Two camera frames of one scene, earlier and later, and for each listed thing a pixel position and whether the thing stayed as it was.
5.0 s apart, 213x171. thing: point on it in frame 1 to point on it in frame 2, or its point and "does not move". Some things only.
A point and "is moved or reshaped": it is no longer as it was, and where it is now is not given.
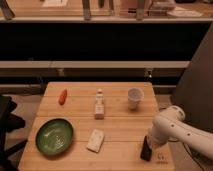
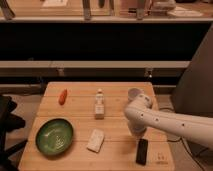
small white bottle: (99, 105) does not move
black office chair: (9, 122) does not move
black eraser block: (146, 151) is moved or reshaped
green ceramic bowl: (54, 136) does not move
